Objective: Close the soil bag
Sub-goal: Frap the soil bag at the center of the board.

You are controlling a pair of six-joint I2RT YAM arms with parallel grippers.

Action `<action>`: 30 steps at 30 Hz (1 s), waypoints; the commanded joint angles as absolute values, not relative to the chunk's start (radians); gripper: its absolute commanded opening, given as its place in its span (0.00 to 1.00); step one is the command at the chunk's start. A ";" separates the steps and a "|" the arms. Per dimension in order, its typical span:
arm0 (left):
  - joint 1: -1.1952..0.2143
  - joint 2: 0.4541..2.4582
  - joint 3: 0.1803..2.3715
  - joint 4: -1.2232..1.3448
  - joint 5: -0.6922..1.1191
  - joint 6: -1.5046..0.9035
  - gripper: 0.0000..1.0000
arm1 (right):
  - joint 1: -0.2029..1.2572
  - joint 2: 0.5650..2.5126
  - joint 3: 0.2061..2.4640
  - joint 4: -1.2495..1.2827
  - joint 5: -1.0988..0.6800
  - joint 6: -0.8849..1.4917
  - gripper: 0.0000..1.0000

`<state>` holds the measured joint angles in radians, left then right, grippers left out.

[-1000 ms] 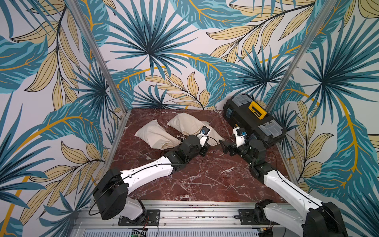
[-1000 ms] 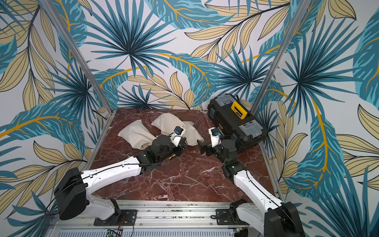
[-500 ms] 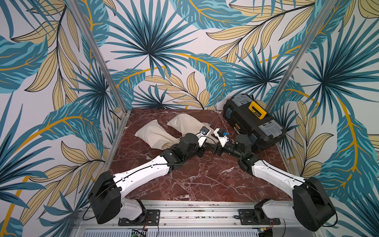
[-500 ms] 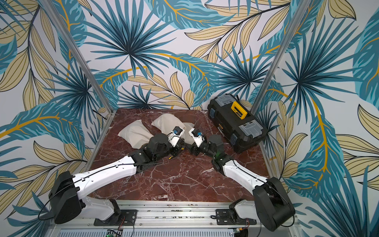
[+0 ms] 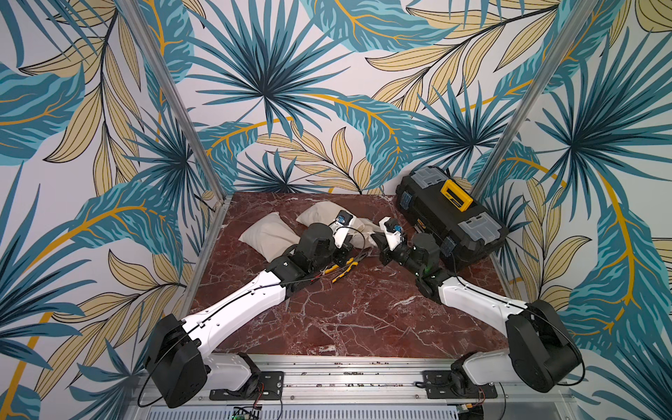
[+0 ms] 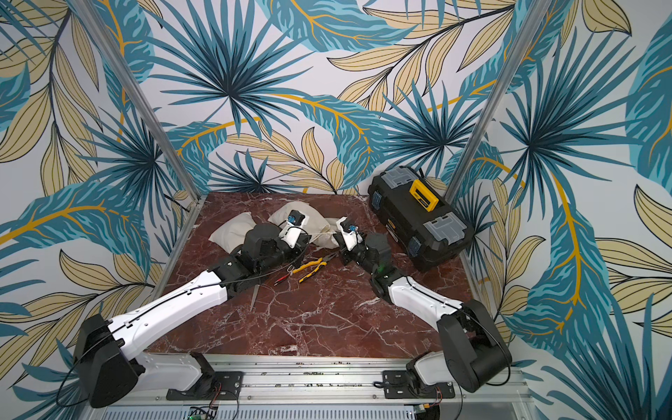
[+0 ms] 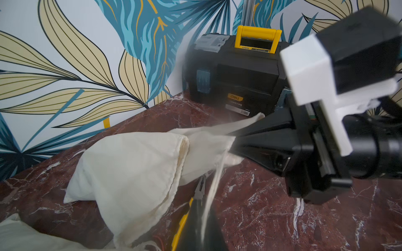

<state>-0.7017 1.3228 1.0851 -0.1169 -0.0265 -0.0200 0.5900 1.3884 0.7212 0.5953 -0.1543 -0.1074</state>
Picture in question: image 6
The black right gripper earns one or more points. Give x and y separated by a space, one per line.
346 248

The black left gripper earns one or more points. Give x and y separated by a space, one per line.
301 243

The cream cloth soil bag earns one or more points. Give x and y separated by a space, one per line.
320 229

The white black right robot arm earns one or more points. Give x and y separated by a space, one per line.
472 351

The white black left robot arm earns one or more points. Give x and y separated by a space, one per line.
110 356

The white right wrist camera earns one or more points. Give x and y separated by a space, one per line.
349 231

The yellow handled pliers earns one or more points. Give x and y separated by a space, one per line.
313 267

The black handled scissors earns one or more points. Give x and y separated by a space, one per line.
254 297

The black toolbox yellow handle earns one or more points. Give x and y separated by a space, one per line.
420 220

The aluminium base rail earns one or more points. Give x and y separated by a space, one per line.
293 387

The aluminium right corner post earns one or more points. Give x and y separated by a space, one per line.
520 46

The aluminium corner post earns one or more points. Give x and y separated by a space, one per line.
520 46
94 24

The aluminium left corner post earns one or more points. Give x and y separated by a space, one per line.
94 24

